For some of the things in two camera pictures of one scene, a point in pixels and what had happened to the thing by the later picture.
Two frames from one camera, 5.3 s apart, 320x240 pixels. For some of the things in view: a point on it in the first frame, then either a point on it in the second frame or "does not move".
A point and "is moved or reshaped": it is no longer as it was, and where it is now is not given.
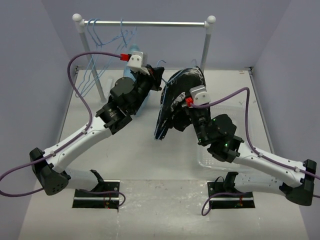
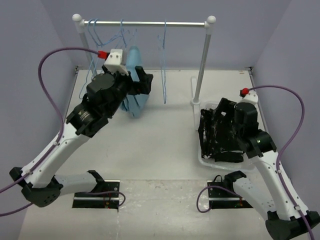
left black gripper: (157, 79) to (145, 85)
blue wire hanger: (165, 92) to (161, 51)
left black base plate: (84, 200) does not move
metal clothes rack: (78, 20) does not move
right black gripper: (187, 109) to (227, 106)
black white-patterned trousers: (176, 90) is moved or reshaped
